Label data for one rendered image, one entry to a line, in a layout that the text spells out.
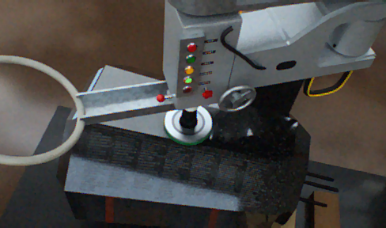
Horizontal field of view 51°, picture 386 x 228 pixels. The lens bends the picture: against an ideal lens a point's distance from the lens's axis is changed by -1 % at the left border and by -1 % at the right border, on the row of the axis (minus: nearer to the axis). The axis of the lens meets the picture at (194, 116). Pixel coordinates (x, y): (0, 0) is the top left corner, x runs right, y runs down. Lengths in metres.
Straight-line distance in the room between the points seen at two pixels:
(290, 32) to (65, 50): 2.32
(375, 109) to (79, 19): 2.57
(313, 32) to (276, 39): 0.13
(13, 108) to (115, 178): 1.43
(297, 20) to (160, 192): 0.97
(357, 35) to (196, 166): 0.87
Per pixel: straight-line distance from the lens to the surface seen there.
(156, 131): 1.86
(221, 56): 1.38
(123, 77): 2.06
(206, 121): 1.84
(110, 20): 3.71
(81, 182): 1.99
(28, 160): 1.42
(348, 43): 1.71
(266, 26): 1.53
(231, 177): 1.87
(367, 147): 3.23
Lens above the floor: 2.41
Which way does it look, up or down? 53 degrees down
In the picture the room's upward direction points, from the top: 8 degrees clockwise
